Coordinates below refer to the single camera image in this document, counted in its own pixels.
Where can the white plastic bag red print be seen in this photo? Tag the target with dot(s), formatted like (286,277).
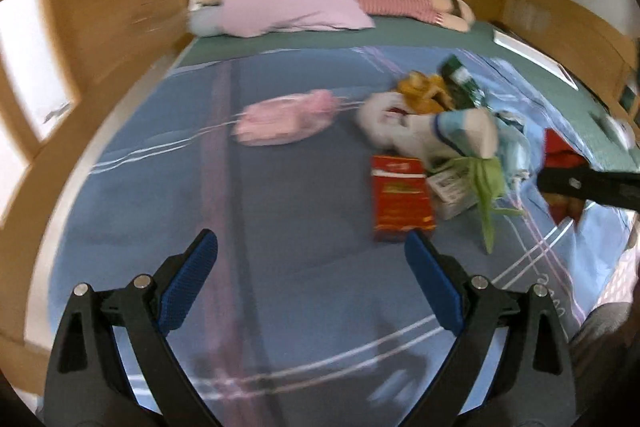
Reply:
(385,122)

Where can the green bed sheet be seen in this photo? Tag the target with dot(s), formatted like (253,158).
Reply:
(425,38)

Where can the white and black object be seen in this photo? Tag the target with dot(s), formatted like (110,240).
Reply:
(617,127)

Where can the red cloth item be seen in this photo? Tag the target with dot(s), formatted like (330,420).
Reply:
(560,152)

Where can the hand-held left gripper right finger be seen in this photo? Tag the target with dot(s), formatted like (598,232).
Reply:
(430,277)

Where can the pink patterned sheet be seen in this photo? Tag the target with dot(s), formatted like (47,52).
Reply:
(622,282)

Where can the small white cardboard box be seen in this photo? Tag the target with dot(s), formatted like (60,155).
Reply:
(450,193)

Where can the grey cloth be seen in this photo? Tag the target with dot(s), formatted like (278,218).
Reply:
(602,332)

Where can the light blue packet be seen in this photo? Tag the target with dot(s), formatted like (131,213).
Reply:
(515,147)

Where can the orange snack packet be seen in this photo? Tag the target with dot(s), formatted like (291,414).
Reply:
(420,94)

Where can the red cardboard box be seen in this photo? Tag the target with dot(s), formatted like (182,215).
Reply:
(400,197)

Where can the green snack packet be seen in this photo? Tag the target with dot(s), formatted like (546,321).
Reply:
(460,79)

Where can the grey blue pillow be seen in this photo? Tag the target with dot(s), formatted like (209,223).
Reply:
(202,23)

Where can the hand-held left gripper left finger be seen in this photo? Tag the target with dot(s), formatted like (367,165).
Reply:
(200,257)

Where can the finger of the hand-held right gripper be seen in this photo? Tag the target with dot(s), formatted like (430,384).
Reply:
(590,186)

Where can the wooden bed surround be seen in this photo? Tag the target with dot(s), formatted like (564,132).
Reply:
(115,7)

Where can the white and blue packet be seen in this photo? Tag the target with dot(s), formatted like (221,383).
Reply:
(475,132)

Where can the blue striped blanket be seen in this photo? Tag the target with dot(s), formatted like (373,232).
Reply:
(280,207)

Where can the pink plastic bag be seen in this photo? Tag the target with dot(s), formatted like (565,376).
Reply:
(280,119)

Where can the flat white box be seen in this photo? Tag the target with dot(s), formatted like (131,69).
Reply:
(525,49)

